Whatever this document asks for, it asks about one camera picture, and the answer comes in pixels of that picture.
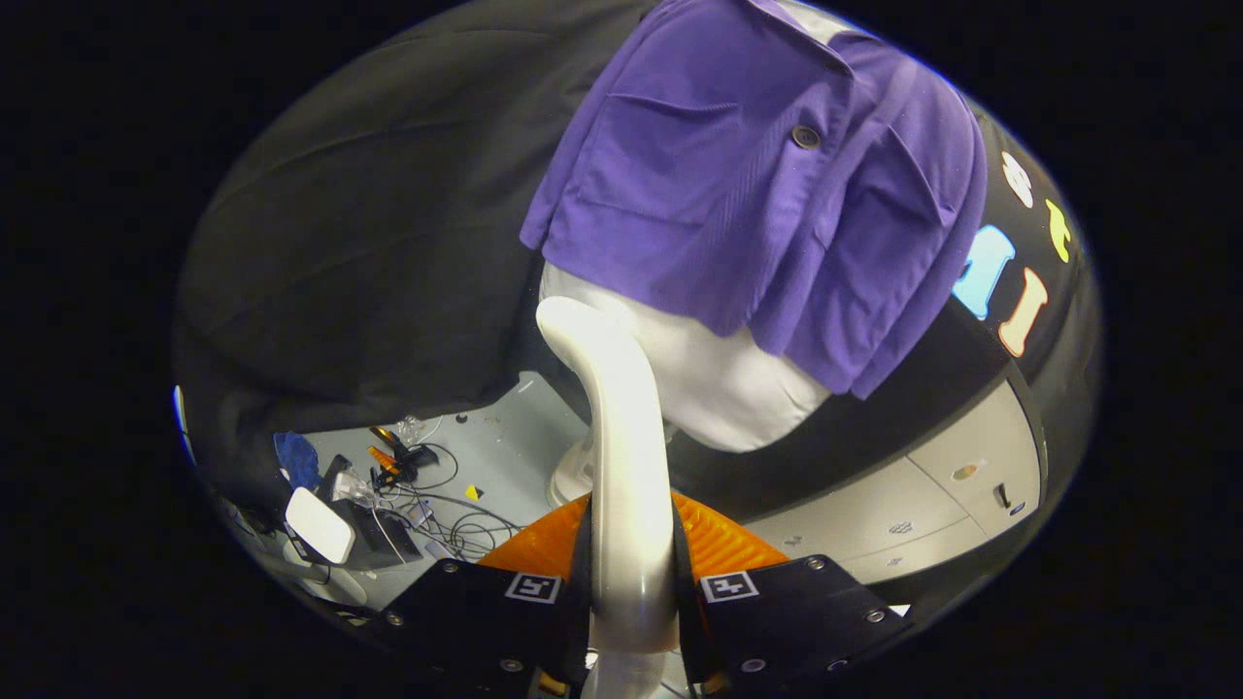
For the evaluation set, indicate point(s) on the white mannequin torso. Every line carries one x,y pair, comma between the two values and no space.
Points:
719,388

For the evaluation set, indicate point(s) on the grey cabinet with black top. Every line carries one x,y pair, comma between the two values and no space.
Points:
874,505

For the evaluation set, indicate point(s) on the blue cloth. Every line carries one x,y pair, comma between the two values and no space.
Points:
296,461

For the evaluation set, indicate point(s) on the purple jacket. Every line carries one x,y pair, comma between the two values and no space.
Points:
728,194

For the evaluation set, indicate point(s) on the white garment steamer head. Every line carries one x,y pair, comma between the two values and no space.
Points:
626,437

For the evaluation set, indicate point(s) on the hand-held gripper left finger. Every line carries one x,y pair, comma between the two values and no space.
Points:
466,621

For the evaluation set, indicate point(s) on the orange hand tool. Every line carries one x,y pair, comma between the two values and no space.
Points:
384,458

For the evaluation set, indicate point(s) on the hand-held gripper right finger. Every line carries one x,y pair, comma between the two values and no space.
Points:
796,612

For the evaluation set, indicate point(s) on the white rounded box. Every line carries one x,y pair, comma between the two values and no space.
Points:
320,524

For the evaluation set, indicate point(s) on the black box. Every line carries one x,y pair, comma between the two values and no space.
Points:
384,544

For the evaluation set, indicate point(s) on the clear plastic wrapper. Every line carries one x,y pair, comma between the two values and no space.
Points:
410,430

